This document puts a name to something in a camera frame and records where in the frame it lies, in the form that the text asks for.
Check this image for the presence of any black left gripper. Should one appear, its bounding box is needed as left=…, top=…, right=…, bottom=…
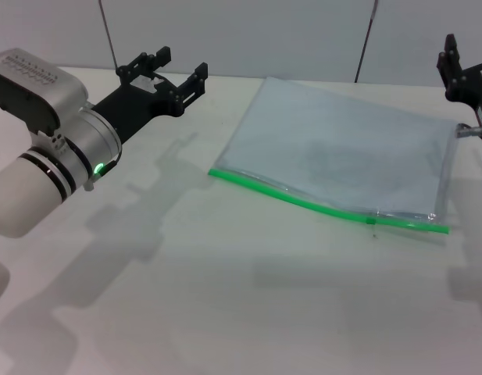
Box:
left=94, top=45, right=209, bottom=145

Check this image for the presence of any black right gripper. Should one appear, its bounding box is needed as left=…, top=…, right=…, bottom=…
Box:
left=436, top=34, right=482, bottom=109

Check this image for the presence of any clear document bag green zipper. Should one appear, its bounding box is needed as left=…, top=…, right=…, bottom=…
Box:
left=207, top=76, right=460, bottom=236

